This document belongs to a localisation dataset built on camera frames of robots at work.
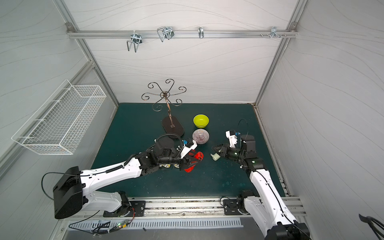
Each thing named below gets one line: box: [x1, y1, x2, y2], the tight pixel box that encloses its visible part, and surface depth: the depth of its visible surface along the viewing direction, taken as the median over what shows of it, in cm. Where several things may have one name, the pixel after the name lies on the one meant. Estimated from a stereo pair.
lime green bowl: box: [193, 114, 210, 129], surface depth 109 cm
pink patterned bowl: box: [192, 128, 210, 145], surface depth 101 cm
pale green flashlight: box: [210, 153, 221, 161], surface depth 91 cm
